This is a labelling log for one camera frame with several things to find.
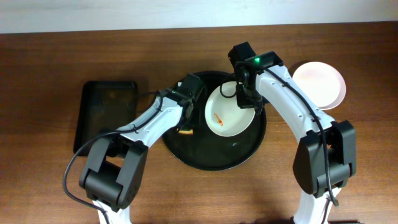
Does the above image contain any white plate with ketchup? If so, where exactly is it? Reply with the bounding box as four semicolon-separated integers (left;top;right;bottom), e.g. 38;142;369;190
205;86;256;137

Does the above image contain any orange green sponge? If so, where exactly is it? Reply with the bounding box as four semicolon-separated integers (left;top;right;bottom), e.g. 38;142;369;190
178;129;193;135

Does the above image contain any pink plate with ketchup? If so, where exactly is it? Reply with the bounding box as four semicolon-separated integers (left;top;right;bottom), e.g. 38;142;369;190
293;62;346;106

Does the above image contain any light blue plate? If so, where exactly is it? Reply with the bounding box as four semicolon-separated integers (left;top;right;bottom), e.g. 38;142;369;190
317;94;345;110

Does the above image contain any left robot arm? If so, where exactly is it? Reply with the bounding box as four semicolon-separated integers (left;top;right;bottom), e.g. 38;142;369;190
79;74;205;223

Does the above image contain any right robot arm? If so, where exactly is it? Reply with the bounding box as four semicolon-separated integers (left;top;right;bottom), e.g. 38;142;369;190
228;42;356;224

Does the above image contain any round black tray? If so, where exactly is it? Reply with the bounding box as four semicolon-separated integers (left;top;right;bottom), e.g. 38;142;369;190
162;71;267;171

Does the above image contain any rectangular black tray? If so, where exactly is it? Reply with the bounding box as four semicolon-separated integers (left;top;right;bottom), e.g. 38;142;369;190
73;81;137;152

